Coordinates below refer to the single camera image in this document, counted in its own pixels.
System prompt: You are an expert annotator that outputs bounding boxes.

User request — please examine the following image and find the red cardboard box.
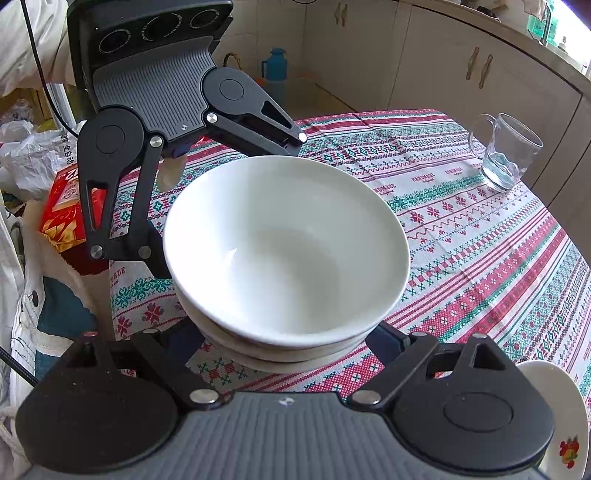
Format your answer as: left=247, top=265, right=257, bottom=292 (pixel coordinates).
left=39, top=164, right=112, bottom=273

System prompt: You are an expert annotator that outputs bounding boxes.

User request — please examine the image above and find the blue thermos jug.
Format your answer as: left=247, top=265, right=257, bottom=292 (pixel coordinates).
left=261, top=48, right=289, bottom=109

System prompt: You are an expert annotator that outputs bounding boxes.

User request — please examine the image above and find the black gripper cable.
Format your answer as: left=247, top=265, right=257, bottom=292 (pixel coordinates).
left=21, top=0, right=70, bottom=134

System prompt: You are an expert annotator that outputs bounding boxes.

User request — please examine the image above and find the metal kitchen faucet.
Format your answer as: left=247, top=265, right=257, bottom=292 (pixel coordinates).
left=526, top=0, right=561, bottom=47

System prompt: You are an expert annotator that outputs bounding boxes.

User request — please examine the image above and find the person's white jacket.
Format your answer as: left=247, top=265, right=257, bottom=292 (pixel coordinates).
left=0, top=198, right=116, bottom=480

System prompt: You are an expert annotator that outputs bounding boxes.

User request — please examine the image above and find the person's left forearm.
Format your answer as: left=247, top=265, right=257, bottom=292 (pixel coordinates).
left=0, top=0, right=75, bottom=95

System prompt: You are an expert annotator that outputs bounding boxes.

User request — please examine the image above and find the white fruit print plate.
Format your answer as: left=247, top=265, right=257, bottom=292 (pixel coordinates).
left=515, top=360, right=588, bottom=480

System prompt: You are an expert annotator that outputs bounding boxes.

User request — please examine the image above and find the person's left hand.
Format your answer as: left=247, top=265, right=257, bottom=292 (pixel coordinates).
left=157, top=154, right=188, bottom=191

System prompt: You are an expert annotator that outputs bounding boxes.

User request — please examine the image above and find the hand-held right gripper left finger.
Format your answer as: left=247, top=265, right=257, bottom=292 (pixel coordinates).
left=65, top=323, right=232, bottom=409

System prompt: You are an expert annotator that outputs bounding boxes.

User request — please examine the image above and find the white floral bowl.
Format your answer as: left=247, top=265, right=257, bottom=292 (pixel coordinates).
left=178, top=291, right=384, bottom=363
left=163, top=154, right=410, bottom=349
left=203, top=337, right=370, bottom=376

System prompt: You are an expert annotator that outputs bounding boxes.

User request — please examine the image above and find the patterned red green tablecloth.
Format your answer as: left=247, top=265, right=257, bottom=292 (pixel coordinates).
left=108, top=108, right=591, bottom=402

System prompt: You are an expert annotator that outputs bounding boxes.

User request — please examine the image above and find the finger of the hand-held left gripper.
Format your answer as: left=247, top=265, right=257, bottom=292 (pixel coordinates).
left=205, top=90, right=308, bottom=155
left=83, top=136, right=172, bottom=278

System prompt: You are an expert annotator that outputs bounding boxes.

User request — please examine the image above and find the white kitchen cabinet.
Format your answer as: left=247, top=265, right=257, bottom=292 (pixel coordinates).
left=302, top=0, right=591, bottom=217

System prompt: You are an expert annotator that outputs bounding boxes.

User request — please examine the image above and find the clear glass mug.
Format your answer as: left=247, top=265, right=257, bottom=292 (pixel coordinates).
left=468, top=113, right=544, bottom=192

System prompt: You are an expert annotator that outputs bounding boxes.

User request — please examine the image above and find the clear plastic bag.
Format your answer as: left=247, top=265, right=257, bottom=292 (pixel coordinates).
left=0, top=99, right=88, bottom=201

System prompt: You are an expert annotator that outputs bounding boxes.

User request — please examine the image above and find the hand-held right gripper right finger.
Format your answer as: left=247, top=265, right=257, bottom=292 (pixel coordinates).
left=346, top=323, right=513, bottom=409

